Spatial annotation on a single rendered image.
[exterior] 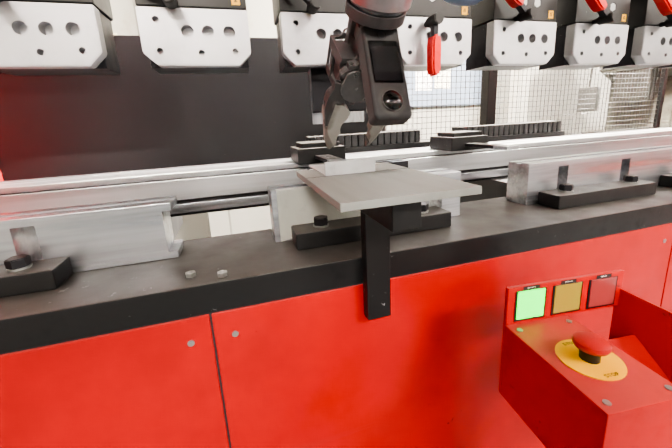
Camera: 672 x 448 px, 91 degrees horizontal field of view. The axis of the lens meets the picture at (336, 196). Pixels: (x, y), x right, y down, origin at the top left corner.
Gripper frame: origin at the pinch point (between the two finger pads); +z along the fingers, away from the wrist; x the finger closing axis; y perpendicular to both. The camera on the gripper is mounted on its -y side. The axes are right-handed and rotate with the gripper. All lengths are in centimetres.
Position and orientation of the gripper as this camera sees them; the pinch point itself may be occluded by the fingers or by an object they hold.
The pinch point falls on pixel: (350, 144)
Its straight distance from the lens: 53.2
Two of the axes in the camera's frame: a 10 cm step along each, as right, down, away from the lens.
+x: -9.6, 1.1, -2.7
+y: -2.5, -7.8, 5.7
